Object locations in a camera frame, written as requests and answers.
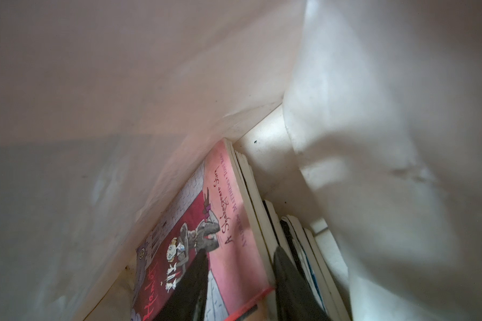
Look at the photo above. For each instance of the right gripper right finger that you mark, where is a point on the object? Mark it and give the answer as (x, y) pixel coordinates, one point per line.
(295, 300)

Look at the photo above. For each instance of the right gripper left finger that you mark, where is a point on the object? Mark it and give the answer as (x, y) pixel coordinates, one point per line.
(188, 301)

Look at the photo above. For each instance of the red cover book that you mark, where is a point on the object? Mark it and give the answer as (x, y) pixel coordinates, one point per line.
(216, 211)

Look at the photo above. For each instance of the cream canvas tote bag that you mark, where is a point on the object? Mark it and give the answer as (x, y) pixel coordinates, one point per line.
(361, 118)

